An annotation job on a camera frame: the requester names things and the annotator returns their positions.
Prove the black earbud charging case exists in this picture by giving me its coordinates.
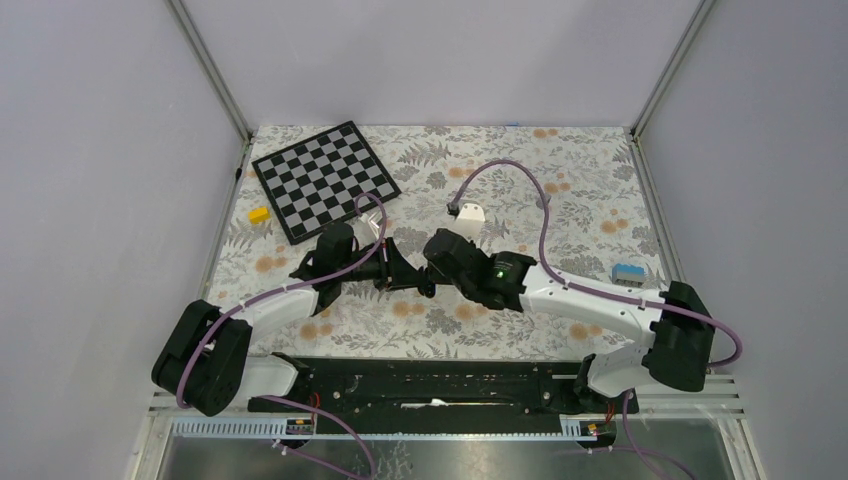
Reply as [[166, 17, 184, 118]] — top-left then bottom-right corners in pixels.
[[420, 270, 436, 298]]

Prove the yellow block far left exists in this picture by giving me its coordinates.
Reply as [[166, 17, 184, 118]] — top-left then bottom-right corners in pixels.
[[248, 207, 271, 225]]

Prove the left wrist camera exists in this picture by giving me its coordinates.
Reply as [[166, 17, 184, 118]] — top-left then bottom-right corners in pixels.
[[360, 212, 385, 241]]

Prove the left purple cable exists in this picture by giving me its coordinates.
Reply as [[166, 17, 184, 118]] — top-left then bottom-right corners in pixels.
[[174, 193, 389, 411]]

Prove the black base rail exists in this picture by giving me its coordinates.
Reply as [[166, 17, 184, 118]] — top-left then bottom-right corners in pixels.
[[285, 357, 639, 435]]

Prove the white slotted cable duct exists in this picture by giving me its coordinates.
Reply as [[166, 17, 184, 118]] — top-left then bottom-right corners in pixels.
[[172, 415, 617, 444]]

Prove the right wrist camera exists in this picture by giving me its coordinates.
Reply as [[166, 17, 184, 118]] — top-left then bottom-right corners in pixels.
[[448, 202, 486, 241]]

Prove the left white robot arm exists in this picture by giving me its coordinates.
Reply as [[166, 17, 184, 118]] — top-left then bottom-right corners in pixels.
[[151, 223, 436, 416]]

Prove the blue grey block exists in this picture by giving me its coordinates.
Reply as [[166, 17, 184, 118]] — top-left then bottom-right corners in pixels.
[[611, 263, 647, 286]]

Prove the black white checkerboard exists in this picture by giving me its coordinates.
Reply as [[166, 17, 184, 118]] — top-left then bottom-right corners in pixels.
[[252, 121, 401, 245]]

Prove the floral table mat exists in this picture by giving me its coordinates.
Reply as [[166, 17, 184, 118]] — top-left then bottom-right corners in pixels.
[[250, 126, 668, 361]]

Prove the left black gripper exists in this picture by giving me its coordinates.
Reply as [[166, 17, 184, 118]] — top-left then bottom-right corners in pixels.
[[337, 237, 428, 292]]

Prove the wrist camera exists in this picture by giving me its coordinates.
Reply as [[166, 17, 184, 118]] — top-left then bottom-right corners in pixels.
[[360, 212, 385, 241], [448, 202, 486, 241]]

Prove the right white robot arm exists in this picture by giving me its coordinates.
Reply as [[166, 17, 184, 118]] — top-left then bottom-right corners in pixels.
[[423, 228, 715, 412]]

